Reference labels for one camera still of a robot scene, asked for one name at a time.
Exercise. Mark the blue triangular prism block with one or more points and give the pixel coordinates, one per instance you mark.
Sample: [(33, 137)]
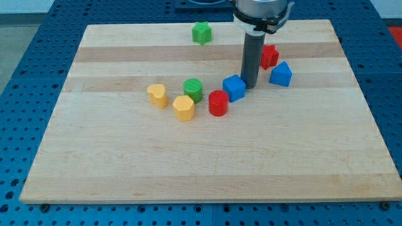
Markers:
[(281, 75)]

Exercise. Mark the red cylinder block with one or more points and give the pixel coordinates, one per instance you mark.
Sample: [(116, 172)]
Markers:
[(218, 103)]

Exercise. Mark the wooden board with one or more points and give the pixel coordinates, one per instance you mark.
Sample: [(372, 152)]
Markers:
[(313, 141)]

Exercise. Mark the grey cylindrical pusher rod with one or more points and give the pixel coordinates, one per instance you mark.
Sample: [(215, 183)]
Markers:
[(251, 59)]

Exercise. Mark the red star block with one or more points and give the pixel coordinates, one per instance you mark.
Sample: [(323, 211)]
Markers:
[(269, 57)]

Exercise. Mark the green cylinder block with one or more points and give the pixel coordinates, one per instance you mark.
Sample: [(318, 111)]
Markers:
[(193, 88)]

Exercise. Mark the blue cube block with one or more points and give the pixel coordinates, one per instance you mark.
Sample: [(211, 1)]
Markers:
[(235, 88)]

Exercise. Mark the yellow heart block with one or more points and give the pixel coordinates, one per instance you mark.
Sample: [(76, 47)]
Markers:
[(157, 95)]

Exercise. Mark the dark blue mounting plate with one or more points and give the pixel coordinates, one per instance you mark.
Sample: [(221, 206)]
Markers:
[(186, 5)]

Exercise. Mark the yellow hexagon block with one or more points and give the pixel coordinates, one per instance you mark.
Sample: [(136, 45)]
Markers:
[(184, 108)]

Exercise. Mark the green star block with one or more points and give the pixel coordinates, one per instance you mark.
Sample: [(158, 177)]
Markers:
[(201, 33)]

